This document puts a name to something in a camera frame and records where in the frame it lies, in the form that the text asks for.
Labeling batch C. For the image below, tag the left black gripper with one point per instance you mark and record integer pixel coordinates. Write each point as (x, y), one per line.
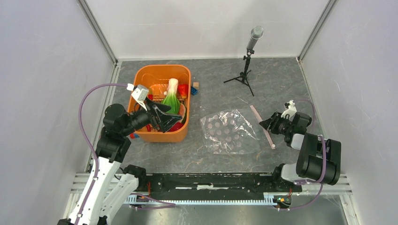
(156, 121)

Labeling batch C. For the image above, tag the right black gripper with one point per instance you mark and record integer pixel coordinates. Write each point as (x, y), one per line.
(275, 118)

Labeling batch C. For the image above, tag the green toy bok choy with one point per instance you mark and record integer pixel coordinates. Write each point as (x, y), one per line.
(171, 97)

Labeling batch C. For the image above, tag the clear polka dot zip bag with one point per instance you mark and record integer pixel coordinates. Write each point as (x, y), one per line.
(234, 131)

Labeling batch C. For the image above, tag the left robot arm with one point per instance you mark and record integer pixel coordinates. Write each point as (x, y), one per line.
(96, 206)

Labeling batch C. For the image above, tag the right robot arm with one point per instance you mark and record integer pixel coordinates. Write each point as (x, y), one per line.
(319, 158)

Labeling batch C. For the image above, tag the red toy tomato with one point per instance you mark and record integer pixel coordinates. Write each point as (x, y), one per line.
(176, 127)

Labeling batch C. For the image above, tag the red toy strawberry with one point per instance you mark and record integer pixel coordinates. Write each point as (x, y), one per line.
(183, 90)

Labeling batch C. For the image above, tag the blue red toy block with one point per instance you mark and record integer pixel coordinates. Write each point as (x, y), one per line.
(134, 136)

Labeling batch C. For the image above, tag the blue toy brick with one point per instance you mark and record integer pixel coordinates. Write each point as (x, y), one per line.
(194, 91)

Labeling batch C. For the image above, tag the orange plastic basket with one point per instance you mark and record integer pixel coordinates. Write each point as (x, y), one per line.
(156, 78)

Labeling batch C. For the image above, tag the black tripod stand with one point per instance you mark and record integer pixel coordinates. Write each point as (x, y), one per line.
(243, 76)

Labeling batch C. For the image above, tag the silver microphone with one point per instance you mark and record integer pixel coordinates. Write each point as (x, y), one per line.
(255, 35)

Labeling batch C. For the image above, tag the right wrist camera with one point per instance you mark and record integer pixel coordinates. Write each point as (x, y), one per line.
(290, 110)

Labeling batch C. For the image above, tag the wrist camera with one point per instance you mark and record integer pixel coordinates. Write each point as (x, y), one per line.
(139, 94)
(290, 110)

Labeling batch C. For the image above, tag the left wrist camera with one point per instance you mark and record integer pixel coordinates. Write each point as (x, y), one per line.
(139, 94)

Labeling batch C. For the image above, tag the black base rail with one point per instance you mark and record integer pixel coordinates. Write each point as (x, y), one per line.
(213, 186)

